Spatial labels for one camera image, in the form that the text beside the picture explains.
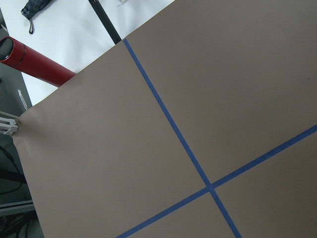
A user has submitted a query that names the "red cylinder tube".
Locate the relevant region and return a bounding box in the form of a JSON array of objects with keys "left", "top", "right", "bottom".
[{"left": 0, "top": 36, "right": 76, "bottom": 87}]

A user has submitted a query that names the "folded dark umbrella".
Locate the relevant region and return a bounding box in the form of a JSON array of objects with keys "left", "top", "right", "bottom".
[{"left": 21, "top": 0, "right": 52, "bottom": 35}]

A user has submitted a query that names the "aluminium frame profile post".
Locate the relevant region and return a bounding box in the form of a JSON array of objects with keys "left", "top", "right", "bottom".
[{"left": 0, "top": 111, "right": 20, "bottom": 135}]

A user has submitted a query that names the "white cable tie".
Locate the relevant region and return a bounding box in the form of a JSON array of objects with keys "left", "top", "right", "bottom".
[{"left": 17, "top": 89, "right": 28, "bottom": 110}]

